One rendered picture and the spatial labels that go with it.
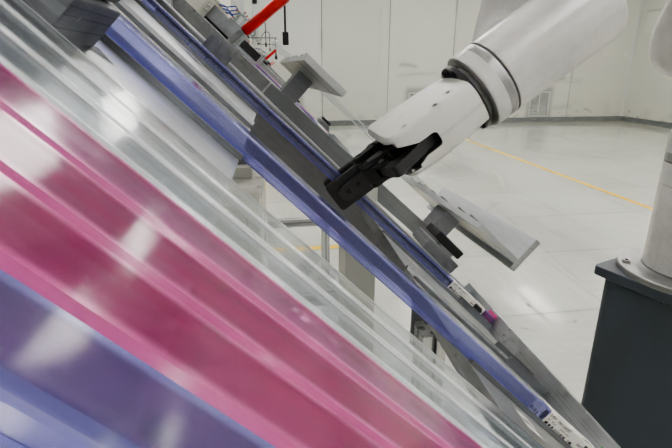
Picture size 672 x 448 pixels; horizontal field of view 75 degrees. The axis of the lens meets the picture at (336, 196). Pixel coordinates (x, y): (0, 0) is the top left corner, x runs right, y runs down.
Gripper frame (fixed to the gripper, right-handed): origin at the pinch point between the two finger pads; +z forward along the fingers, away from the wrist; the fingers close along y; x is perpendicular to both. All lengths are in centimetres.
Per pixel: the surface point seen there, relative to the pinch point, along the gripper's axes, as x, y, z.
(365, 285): 27.9, -29.5, 9.5
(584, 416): 24.7, 16.4, -4.8
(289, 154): -4.9, -8.0, 3.6
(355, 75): 83, -749, -110
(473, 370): 6.2, 23.7, 0.1
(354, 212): 6.1, -8.0, 1.6
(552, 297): 142, -121, -42
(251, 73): -16, -85, 5
